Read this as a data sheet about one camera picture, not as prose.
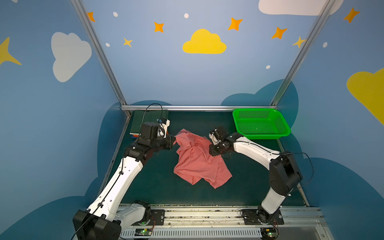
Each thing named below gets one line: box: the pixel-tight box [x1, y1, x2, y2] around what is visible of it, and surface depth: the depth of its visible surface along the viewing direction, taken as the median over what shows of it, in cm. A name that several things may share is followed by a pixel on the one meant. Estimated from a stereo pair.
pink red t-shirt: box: [173, 128, 233, 189], surface depth 93 cm
